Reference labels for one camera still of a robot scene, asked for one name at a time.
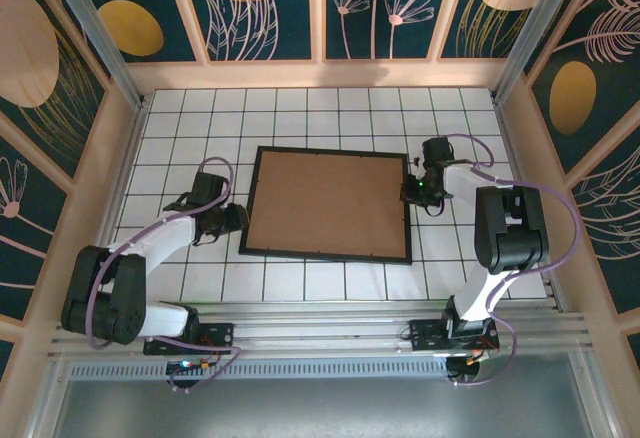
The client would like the pink flowers wall panel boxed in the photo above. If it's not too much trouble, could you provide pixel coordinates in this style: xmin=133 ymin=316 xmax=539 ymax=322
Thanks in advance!
xmin=323 ymin=0 xmax=459 ymax=62

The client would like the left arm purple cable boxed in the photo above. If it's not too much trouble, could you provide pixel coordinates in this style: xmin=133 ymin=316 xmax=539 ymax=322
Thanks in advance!
xmin=87 ymin=156 xmax=244 ymax=393

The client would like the single flower wall panel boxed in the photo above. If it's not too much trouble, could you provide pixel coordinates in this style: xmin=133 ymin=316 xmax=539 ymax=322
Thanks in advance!
xmin=0 ymin=122 xmax=76 ymax=324

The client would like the gold oval wall panel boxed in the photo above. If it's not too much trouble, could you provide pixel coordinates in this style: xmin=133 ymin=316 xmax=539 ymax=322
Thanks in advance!
xmin=64 ymin=0 xmax=210 ymax=64
xmin=522 ymin=0 xmax=640 ymax=174

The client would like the aluminium table side rail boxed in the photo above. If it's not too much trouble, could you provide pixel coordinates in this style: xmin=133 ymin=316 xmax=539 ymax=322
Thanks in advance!
xmin=492 ymin=90 xmax=566 ymax=309
xmin=87 ymin=92 xmax=149 ymax=309

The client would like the black picture frame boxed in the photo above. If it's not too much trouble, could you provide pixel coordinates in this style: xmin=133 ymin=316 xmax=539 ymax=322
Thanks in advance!
xmin=237 ymin=145 xmax=415 ymax=266

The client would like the wide aluminium extrusion rail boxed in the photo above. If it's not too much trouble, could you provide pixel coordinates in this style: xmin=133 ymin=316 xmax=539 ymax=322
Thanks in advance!
xmin=47 ymin=313 xmax=596 ymax=359

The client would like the narrow aluminium extrusion rail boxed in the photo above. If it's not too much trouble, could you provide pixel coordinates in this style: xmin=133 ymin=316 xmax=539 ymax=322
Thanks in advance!
xmin=79 ymin=300 xmax=564 ymax=317

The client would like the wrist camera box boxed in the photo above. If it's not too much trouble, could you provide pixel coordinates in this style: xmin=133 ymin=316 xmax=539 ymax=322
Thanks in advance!
xmin=162 ymin=171 xmax=231 ymax=214
xmin=413 ymin=136 xmax=456 ymax=172

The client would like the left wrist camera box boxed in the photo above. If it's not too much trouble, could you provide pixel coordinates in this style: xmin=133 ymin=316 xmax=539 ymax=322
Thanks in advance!
xmin=162 ymin=171 xmax=231 ymax=214

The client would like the grey metal sheet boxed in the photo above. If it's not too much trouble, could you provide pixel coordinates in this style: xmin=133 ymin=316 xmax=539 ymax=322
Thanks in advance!
xmin=29 ymin=375 xmax=614 ymax=438

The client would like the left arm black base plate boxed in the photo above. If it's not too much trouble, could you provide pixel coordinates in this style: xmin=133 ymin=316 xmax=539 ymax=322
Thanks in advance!
xmin=143 ymin=321 xmax=236 ymax=357

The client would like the feather line wall panel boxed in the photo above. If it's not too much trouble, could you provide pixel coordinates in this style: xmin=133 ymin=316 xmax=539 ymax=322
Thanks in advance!
xmin=567 ymin=142 xmax=640 ymax=317

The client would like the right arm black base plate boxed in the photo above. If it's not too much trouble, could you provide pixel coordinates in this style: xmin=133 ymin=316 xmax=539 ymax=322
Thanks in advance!
xmin=407 ymin=318 xmax=500 ymax=357

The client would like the aluminium corner post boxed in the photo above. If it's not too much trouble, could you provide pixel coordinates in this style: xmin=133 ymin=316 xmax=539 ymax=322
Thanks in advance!
xmin=492 ymin=0 xmax=586 ymax=104
xmin=39 ymin=0 xmax=146 ymax=109

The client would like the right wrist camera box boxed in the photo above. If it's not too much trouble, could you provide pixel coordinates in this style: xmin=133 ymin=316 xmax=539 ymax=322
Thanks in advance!
xmin=413 ymin=136 xmax=456 ymax=172

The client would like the perforated metal cable duct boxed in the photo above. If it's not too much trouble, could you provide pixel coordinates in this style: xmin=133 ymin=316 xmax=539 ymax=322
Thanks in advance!
xmin=67 ymin=361 xmax=451 ymax=382

